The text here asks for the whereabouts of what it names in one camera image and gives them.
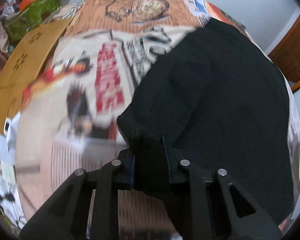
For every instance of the black sequined garment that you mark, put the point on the black sequined garment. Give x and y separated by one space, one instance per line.
218 102

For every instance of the printed bed quilt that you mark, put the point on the printed bed quilt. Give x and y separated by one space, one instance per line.
69 115

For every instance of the wooden wardrobe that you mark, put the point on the wooden wardrobe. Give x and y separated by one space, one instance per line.
286 55

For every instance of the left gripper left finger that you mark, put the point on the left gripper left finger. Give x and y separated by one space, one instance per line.
85 206

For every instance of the green storage box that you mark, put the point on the green storage box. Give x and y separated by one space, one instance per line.
32 16

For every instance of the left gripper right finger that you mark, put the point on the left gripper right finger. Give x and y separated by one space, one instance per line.
213 205

